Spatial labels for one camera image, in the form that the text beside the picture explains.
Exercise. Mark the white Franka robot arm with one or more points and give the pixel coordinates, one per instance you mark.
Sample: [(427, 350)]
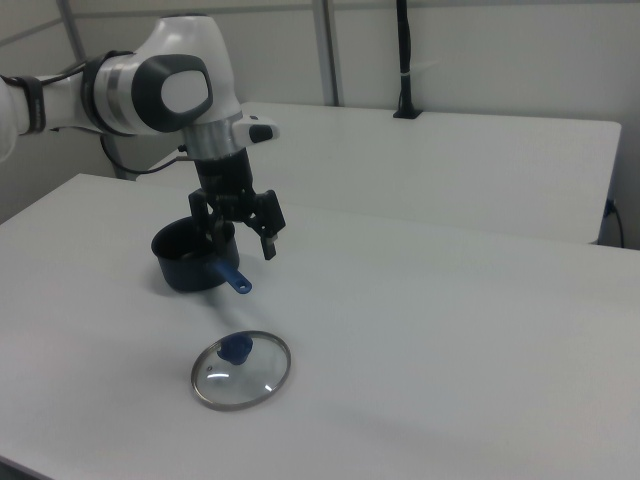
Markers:
[(125, 80)]

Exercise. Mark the white table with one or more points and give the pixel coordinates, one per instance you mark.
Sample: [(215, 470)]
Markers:
[(425, 165)]

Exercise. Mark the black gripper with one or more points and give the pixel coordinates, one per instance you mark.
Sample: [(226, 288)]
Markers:
[(222, 175)]

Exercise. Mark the glass lid with blue knob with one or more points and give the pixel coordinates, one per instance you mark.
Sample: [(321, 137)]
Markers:
[(250, 380)]

